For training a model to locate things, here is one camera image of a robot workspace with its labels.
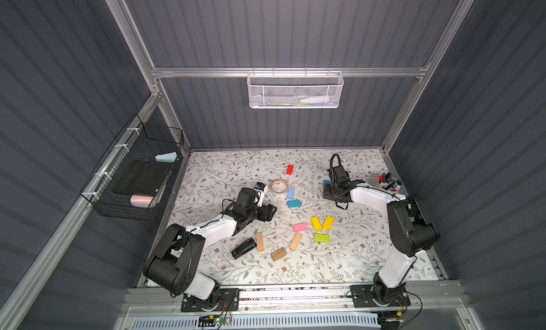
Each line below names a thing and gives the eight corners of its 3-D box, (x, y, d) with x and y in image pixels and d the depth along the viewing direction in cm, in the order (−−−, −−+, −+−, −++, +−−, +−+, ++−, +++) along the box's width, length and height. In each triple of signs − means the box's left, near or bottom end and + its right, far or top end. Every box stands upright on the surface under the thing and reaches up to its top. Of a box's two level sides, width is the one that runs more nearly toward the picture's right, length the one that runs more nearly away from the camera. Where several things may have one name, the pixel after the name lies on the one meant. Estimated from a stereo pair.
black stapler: (234, 260, 84) (233, 258, 82) (230, 253, 86) (229, 250, 83) (257, 246, 88) (256, 243, 85) (253, 239, 90) (252, 236, 87)
